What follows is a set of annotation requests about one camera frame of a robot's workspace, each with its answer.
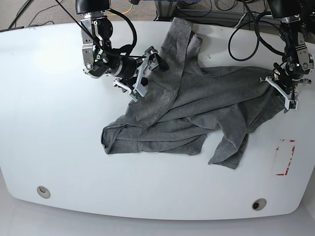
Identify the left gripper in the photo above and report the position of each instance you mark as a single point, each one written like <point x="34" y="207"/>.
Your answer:
<point x="285" y="86"/>

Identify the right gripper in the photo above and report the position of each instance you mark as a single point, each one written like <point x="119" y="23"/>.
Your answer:
<point x="130" y="74"/>

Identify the grey t-shirt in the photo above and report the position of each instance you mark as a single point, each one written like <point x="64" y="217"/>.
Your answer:
<point x="186" y="102"/>

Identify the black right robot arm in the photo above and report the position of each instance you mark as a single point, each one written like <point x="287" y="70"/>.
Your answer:
<point x="100" y="58"/>

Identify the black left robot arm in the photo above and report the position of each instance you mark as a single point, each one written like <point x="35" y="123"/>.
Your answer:
<point x="296" y="59"/>

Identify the red tape marking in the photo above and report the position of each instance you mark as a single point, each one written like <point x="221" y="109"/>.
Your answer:
<point x="284" y="154"/>

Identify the right table grommet hole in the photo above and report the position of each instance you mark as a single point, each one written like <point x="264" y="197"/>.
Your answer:
<point x="259" y="204"/>

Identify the table grommet hole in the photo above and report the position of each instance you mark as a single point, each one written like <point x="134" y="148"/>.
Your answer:
<point x="43" y="192"/>
<point x="259" y="204"/>

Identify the left table grommet hole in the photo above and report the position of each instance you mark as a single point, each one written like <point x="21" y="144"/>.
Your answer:
<point x="43" y="192"/>

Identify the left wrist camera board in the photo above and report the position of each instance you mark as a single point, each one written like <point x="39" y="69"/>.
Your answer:
<point x="293" y="104"/>

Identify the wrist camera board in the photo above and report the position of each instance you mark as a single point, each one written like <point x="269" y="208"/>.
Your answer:
<point x="135" y="96"/>
<point x="293" y="104"/>

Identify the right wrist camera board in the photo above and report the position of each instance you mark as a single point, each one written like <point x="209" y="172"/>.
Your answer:
<point x="135" y="96"/>

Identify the aluminium frame post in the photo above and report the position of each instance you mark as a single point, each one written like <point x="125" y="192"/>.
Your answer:
<point x="165" y="9"/>

